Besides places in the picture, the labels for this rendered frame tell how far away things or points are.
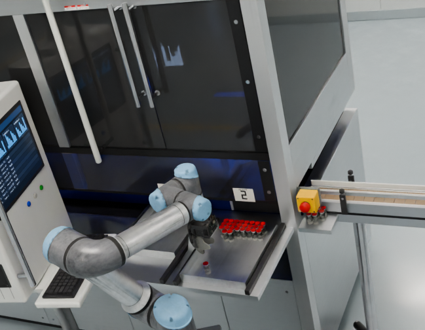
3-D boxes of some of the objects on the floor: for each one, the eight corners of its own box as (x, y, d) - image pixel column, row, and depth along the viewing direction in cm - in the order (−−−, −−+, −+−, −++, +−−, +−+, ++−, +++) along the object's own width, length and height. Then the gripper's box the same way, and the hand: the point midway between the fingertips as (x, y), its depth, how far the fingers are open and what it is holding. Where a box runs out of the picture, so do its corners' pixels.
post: (315, 372, 316) (228, -102, 214) (329, 374, 313) (246, -105, 211) (312, 383, 311) (220, -98, 209) (325, 385, 308) (238, -100, 206)
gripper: (202, 213, 232) (214, 262, 242) (212, 198, 239) (224, 247, 249) (179, 211, 236) (192, 260, 246) (190, 197, 242) (203, 245, 253)
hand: (200, 250), depth 248 cm, fingers closed
